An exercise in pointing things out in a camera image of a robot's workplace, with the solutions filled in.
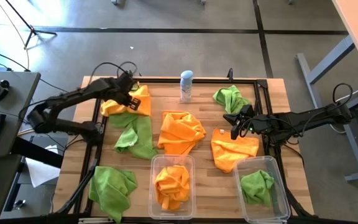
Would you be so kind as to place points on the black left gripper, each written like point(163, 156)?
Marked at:
point(126, 88)

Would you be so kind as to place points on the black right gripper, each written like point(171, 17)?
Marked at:
point(252, 123)

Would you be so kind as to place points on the orange microfiber towel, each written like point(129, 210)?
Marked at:
point(180, 130)
point(233, 152)
point(146, 104)
point(171, 186)

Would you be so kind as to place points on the green microfiber towel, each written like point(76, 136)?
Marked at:
point(145, 137)
point(230, 98)
point(256, 188)
point(110, 189)

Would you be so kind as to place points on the clear plastic bin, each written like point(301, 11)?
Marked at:
point(154, 161)
point(270, 214)

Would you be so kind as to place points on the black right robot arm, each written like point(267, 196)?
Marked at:
point(306, 119)

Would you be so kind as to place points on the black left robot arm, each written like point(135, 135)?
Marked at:
point(73, 95)

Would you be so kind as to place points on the white blue spray bottle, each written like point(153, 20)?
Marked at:
point(186, 88)

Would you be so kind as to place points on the black metal beam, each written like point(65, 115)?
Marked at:
point(39, 154)

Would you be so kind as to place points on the white paper sheet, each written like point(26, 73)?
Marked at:
point(39, 172)

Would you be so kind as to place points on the grey desk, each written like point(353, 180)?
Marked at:
point(14, 93)

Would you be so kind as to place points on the white label strip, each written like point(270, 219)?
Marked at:
point(95, 220)

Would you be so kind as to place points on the black tripod stand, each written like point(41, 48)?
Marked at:
point(32, 29)

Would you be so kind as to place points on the dark metal desk leg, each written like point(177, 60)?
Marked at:
point(12, 193)

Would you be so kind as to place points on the small black object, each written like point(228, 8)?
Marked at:
point(19, 204)

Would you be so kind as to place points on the black aluminium table frame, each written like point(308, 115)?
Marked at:
point(213, 81)

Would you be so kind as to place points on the black frame clip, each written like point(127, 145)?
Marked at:
point(230, 74)

